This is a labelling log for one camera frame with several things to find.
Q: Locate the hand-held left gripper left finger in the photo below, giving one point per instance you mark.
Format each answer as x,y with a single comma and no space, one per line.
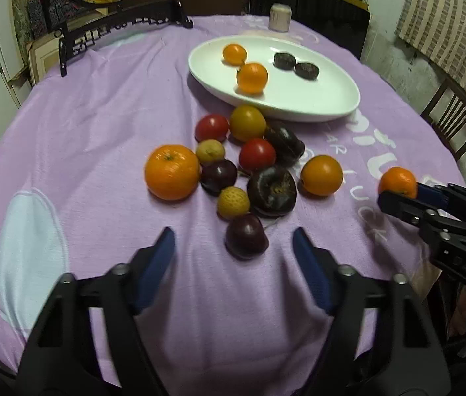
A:
156,264

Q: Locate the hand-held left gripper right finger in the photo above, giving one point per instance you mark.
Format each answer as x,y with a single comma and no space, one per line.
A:
313,268

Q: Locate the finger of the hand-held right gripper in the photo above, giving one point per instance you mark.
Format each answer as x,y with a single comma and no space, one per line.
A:
402,209
430,192

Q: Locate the small orange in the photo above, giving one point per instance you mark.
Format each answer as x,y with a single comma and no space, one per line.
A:
252,77
397,180
234,54

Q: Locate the dark red plum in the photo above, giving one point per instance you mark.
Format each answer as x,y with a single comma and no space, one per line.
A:
218,176
246,236

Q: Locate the white oval plate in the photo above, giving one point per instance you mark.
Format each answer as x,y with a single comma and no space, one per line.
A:
294,90

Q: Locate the wooden chair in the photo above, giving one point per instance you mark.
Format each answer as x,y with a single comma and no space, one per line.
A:
453,117

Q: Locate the large dark purple plum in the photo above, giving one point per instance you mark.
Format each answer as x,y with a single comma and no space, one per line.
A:
272,192

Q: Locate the medium orange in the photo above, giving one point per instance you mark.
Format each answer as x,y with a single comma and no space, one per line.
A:
322,175

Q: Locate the large orange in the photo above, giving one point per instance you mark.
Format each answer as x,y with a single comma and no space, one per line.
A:
172,172

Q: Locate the small yellow fruit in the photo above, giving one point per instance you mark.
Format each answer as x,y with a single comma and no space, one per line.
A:
210,151
233,203

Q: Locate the purple tablecloth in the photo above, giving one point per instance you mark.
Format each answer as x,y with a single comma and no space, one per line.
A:
105,165

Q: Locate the oblong dark purple plum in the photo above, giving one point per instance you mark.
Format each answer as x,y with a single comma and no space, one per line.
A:
286,145

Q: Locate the red tomato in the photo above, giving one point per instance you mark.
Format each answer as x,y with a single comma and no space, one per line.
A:
257,154
211,128

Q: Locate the yellow-orange tomato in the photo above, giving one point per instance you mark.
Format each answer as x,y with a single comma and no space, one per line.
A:
247,123

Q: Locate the small dark fruit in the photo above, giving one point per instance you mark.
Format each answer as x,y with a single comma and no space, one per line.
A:
307,70
284,60

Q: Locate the striped beige cloth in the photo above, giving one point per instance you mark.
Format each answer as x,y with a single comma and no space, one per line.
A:
451,24

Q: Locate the dark chair behind table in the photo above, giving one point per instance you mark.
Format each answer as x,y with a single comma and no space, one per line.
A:
311,4

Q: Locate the white cup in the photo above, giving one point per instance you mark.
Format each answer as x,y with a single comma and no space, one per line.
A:
280,17

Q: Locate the cardboard box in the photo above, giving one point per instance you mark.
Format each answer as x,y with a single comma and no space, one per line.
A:
41,60

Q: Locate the black wooden screen stand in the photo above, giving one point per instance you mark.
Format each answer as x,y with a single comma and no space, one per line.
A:
105,29

